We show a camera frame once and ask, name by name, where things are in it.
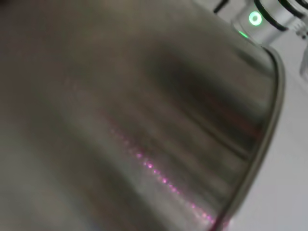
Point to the stainless steel bowl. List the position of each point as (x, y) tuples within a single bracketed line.
[(120, 120)]

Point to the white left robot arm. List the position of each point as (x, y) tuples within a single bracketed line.
[(260, 21)]

